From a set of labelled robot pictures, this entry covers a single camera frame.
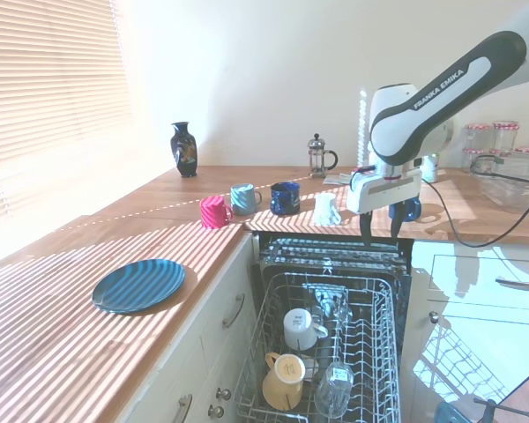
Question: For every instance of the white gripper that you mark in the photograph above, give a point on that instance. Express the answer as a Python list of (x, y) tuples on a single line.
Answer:
[(381, 191)]

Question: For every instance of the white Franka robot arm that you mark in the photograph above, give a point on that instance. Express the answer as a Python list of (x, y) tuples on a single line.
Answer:
[(423, 115)]

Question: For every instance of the plain dark blue mug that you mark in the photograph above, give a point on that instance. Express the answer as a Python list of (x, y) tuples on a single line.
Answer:
[(412, 210)]

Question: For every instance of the white patterned mug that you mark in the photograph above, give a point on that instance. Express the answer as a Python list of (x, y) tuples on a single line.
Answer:
[(324, 210)]

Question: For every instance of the open dishwasher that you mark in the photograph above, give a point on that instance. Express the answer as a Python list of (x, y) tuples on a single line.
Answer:
[(406, 308)]

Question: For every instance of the dark blue speckled enamel mug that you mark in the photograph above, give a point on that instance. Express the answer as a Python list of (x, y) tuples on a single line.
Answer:
[(284, 200)]

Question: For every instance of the light blue grey mug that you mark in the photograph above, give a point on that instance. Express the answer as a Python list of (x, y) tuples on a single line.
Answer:
[(242, 200)]

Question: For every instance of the pink mug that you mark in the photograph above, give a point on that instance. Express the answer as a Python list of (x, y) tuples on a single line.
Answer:
[(211, 213)]

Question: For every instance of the yellow mug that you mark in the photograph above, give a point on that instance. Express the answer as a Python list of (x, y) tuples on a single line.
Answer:
[(282, 388)]

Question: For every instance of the clear drinking glass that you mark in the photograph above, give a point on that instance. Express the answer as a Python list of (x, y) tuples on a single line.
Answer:
[(328, 299), (333, 392)]

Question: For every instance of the glass french press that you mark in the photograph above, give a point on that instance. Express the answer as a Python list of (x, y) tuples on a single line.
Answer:
[(317, 159)]

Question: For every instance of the round metal cabinet knob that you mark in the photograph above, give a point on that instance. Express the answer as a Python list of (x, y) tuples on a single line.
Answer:
[(216, 411), (434, 316), (223, 393)]

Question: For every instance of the glass jar red checked lid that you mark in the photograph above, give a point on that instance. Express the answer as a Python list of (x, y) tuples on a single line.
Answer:
[(476, 138), (471, 158), (506, 136)]

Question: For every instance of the clear plastic container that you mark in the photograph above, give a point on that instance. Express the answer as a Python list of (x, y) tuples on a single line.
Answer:
[(520, 196)]

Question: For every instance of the dark blue painted vase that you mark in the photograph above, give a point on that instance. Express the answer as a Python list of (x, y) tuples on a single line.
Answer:
[(184, 152)]

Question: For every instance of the blue plate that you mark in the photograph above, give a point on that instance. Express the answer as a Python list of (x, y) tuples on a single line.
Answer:
[(136, 286)]

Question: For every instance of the window venetian blind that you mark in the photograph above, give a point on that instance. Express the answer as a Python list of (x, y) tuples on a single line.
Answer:
[(48, 88)]

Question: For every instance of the black camera stand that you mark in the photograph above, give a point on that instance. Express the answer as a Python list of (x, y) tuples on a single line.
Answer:
[(489, 407)]

